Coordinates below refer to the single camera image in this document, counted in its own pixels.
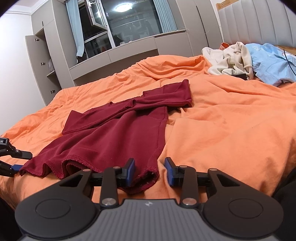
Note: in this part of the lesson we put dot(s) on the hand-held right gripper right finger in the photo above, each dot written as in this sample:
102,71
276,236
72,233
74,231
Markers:
167,172

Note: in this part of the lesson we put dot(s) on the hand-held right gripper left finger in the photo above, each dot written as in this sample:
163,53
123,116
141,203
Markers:
131,171

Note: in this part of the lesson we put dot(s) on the white garment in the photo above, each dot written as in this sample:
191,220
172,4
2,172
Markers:
215,60

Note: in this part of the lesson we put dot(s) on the small orange cloth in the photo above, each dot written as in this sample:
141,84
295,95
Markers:
223,46

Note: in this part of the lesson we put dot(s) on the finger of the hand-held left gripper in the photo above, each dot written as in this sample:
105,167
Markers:
19,154
12,168

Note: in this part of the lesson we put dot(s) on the pleated light blue curtain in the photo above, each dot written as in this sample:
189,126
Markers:
167,16

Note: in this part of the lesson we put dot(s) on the small black box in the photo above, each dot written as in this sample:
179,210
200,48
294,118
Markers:
240,76

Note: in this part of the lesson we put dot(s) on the grey padded wooden headboard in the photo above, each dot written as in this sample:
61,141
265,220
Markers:
254,23

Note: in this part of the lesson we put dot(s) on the grey built-in wardrobe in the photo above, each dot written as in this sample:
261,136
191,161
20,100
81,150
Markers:
129,49

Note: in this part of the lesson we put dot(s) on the dark red long-sleeved shirt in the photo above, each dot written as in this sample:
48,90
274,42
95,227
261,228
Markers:
104,139

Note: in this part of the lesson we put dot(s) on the window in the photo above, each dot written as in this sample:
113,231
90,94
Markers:
129,20

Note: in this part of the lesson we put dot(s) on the plain light blue curtain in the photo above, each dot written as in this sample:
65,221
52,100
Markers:
74,23

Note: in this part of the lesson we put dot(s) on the beige garment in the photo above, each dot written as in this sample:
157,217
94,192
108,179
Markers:
242,53

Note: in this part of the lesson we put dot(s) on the orange blanket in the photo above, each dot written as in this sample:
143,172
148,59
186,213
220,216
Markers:
231,127

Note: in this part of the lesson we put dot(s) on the clear plastic bag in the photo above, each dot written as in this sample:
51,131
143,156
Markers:
50,66

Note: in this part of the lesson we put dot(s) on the grey wardrobe door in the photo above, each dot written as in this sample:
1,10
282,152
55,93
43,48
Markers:
39,76

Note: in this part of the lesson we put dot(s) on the light blue garment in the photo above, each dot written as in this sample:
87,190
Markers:
268,64

